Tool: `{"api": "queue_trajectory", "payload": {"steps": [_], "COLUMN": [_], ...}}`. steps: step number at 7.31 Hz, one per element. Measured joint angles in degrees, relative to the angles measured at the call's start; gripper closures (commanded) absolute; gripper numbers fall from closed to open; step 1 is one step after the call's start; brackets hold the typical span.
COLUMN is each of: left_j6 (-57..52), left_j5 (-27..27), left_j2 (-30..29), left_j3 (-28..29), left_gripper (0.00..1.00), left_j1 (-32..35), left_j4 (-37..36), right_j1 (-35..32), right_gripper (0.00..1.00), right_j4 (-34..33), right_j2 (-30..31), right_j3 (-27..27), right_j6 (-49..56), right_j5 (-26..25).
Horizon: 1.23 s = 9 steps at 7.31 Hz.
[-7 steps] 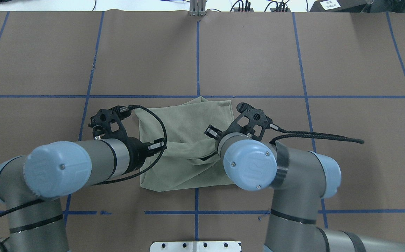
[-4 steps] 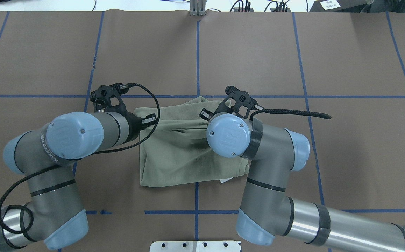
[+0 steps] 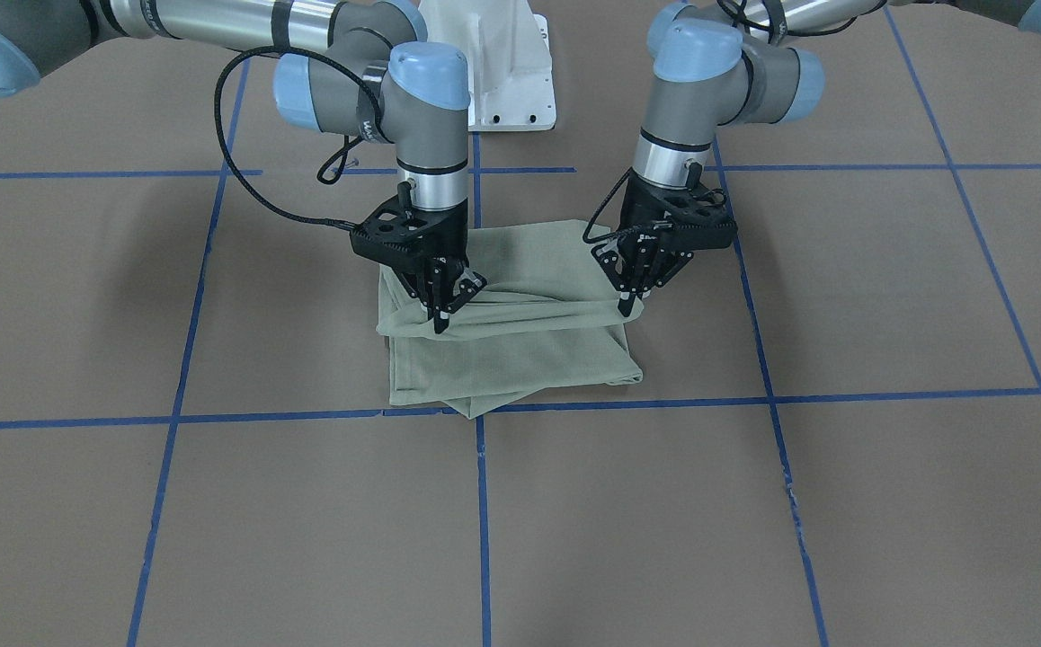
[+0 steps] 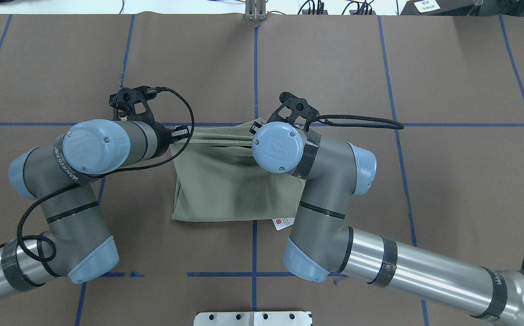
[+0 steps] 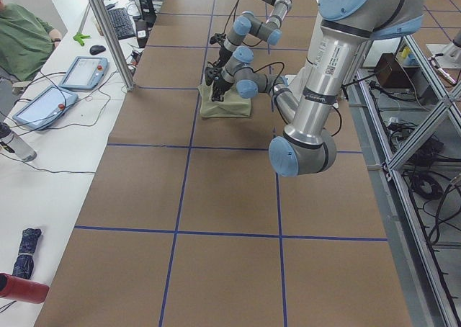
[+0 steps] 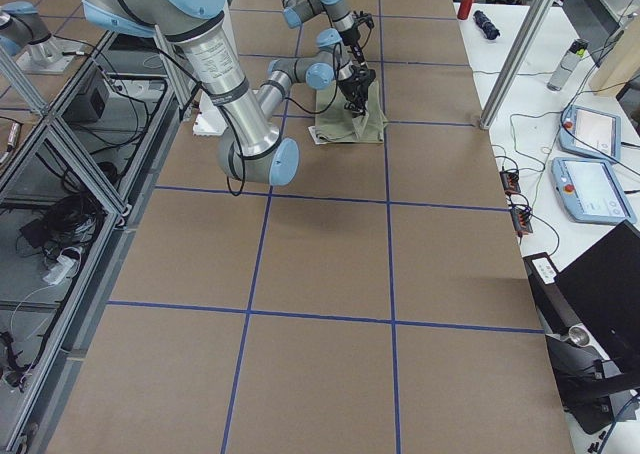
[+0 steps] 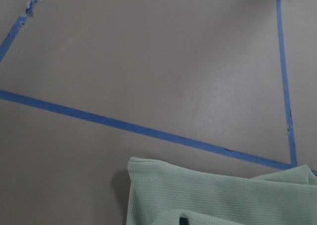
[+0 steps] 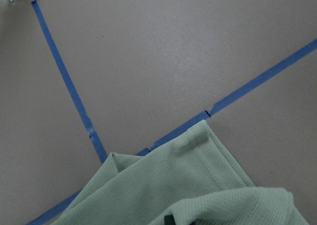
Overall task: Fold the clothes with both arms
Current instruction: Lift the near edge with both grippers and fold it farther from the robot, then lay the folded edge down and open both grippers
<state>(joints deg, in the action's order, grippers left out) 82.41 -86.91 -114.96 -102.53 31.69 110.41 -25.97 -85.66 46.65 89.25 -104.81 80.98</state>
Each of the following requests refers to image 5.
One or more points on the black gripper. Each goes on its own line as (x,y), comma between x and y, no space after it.
(220,86)
(220,57)

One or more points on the olive green long-sleeve shirt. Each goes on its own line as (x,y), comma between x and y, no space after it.
(232,105)

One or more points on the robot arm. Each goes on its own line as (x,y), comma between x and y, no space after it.
(306,147)
(248,24)

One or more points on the black keyboard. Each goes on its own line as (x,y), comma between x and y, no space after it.
(121,23)

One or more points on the black computer mouse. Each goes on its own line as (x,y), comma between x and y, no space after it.
(96,49)

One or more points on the brown table mat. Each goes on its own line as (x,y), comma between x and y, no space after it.
(187,224)

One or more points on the far teach pendant tablet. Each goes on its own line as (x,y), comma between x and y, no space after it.
(85,73)

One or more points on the teach pendant tablet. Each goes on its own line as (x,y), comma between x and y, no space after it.
(42,111)
(85,73)

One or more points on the green plastic tool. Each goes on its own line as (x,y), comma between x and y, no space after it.
(80,38)

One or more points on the near teach pendant tablet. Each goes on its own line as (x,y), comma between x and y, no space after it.
(42,111)

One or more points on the person in green shirt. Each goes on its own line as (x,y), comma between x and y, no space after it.
(27,42)

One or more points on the clear water bottle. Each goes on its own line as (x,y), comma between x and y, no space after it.
(12,143)

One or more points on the folded dark blue umbrella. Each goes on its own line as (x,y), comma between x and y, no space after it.
(24,264)

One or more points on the red water bottle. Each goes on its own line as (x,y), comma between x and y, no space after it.
(23,290)

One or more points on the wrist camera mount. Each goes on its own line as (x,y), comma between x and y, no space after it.
(211,74)
(218,38)

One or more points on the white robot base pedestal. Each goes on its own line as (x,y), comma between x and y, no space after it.
(330,55)

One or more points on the aluminium frame post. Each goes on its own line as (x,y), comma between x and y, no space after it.
(102,17)

